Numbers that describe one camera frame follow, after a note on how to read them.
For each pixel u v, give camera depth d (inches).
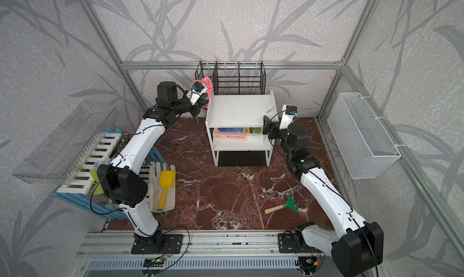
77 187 24.4
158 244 26.0
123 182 18.4
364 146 24.7
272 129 25.3
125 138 30.4
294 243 28.6
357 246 14.6
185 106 26.9
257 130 33.4
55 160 25.1
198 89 26.1
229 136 34.1
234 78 41.1
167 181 35.6
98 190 24.8
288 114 23.8
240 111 30.4
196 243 29.7
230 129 33.4
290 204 33.2
